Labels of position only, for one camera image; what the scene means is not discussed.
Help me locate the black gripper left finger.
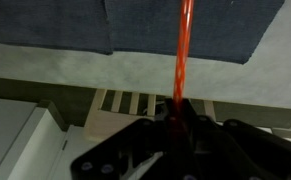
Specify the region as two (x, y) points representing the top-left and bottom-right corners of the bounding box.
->
(69, 97), (179, 180)

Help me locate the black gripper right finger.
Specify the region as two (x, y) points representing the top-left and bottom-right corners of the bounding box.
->
(178, 98), (291, 180)

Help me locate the red plastic straw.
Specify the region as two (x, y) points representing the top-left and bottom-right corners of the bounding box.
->
(171, 0), (195, 105)

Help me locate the light wooden slat-back chair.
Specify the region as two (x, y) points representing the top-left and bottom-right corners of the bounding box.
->
(84, 88), (218, 143)

